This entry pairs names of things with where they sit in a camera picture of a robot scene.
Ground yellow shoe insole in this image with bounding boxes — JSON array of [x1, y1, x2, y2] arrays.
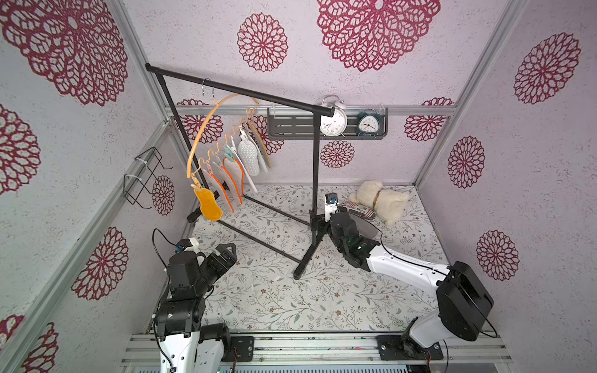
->
[[191, 177, 223, 222]]

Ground black clothes rack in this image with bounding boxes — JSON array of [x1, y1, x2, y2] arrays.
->
[[145, 62, 336, 281]]

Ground orange clip hanger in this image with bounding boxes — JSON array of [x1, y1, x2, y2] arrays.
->
[[187, 94, 260, 185]]

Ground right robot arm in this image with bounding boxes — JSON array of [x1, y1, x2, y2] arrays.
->
[[327, 211, 494, 351]]

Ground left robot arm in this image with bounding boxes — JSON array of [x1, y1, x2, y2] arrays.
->
[[153, 243, 237, 372]]

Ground grey insole on floor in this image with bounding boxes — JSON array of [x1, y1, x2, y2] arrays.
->
[[351, 214, 379, 239]]

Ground striped small box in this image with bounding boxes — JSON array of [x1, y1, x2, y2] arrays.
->
[[345, 201, 376, 220]]

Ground cream plush toy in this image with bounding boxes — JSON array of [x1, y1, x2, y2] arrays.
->
[[348, 180, 410, 226]]

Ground white grey insole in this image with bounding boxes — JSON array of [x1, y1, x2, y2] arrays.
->
[[237, 133, 261, 177]]

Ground white alarm clock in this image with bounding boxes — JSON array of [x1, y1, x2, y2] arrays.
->
[[320, 95, 348, 137]]

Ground dark green alarm clock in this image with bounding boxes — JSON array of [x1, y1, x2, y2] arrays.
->
[[356, 110, 382, 136]]

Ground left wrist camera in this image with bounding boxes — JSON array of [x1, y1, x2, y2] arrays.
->
[[175, 237, 200, 255]]

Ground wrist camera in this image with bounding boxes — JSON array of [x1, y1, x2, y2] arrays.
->
[[324, 193, 338, 222], [175, 237, 200, 255]]

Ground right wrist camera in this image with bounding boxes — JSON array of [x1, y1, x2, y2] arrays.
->
[[324, 193, 338, 222]]

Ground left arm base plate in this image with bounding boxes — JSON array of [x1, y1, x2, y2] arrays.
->
[[222, 336, 255, 363]]

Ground aluminium front rail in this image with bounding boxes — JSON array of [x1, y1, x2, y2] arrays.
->
[[120, 332, 514, 369]]

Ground black wire wall hook rack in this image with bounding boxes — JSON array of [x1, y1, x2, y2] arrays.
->
[[122, 146, 172, 210]]

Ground black wall shelf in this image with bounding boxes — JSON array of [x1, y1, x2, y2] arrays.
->
[[267, 107, 389, 141]]

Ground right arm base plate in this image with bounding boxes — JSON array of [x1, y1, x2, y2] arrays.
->
[[376, 334, 444, 361]]

